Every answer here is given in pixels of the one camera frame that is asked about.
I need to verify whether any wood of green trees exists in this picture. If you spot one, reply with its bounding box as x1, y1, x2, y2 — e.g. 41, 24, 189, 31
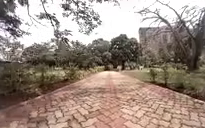
0, 33, 205, 72

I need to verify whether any red brick path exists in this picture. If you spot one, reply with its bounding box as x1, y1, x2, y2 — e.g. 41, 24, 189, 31
0, 70, 205, 128

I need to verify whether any green grass lawn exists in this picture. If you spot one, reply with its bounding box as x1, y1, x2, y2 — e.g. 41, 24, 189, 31
0, 65, 106, 98
121, 68, 205, 98

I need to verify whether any grey building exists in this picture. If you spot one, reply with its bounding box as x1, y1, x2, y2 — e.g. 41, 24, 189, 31
138, 25, 191, 51

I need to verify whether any bare branched tree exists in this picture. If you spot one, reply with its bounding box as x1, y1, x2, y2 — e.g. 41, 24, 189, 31
136, 0, 205, 71

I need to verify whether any dark soil strip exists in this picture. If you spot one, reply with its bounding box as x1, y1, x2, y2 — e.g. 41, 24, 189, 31
0, 78, 83, 114

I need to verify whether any overhanging leafy tree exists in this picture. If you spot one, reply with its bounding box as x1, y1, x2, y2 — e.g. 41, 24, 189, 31
0, 0, 121, 44

